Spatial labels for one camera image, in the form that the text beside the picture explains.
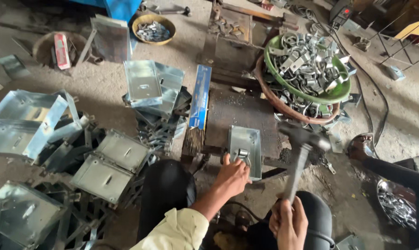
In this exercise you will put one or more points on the person's left hand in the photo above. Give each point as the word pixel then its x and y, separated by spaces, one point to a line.
pixel 230 179

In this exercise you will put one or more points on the person's right hand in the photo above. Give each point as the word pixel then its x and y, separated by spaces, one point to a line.
pixel 289 225

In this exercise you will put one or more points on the person's right fingers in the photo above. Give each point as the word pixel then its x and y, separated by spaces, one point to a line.
pixel 276 220

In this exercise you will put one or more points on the grey steel hammer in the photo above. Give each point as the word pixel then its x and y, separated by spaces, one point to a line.
pixel 299 163

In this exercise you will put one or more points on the small metal hasp clip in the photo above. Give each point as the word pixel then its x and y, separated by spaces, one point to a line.
pixel 243 154

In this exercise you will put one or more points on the person's right leg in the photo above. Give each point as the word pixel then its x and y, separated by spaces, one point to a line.
pixel 317 215

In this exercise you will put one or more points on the galvanised metal tray plate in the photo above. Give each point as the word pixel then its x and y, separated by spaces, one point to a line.
pixel 251 142

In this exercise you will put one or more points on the bundle of welding rods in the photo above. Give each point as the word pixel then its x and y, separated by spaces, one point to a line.
pixel 194 140

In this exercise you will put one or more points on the person's left leg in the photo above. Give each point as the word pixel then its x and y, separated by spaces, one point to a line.
pixel 164 194

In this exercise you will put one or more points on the rusty metal work block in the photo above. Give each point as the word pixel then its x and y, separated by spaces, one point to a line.
pixel 240 111

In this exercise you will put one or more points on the bowl of shiny metal rings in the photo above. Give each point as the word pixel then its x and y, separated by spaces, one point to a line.
pixel 396 205

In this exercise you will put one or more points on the brown rusty basin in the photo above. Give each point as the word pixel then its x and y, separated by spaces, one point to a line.
pixel 265 92

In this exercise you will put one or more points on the green plastic bowl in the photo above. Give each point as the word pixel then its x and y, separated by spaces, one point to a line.
pixel 334 93

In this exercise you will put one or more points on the blue welding rod box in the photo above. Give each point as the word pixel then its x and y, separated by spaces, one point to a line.
pixel 199 97

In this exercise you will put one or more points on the heap of metal clamps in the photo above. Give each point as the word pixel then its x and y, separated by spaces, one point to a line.
pixel 306 66

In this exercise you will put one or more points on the rusty metal workbench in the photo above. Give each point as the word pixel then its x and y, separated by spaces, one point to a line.
pixel 230 52

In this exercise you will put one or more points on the stack of galvanised trays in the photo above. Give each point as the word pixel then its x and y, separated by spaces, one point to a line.
pixel 150 86

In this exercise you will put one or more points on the welding machine with red light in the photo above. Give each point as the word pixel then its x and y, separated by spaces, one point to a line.
pixel 341 13

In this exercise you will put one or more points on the yellow bowl with metal pieces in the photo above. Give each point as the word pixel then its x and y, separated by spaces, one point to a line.
pixel 154 30

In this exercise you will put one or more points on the dark hammer with round head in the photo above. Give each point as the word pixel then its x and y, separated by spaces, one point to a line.
pixel 173 11

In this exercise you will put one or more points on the upright galvanised sheet panel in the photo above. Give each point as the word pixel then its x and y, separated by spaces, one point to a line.
pixel 111 38

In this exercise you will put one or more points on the large heap of galvanised trays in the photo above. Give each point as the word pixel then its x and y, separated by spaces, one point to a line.
pixel 39 145

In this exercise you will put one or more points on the blue plastic container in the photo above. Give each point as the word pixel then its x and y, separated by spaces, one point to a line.
pixel 121 8

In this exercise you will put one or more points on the red and white carton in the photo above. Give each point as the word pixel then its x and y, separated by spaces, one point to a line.
pixel 62 51

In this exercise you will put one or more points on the round brown basket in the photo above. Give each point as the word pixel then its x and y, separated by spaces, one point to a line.
pixel 43 48

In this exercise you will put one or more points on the flat galvanised metal piece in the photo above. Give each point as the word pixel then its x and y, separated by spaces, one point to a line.
pixel 13 66

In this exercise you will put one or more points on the small bent metal bracket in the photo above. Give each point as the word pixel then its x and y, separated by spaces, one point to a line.
pixel 395 73

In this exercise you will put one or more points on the metal frame stool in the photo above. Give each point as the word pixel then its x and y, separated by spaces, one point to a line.
pixel 403 38

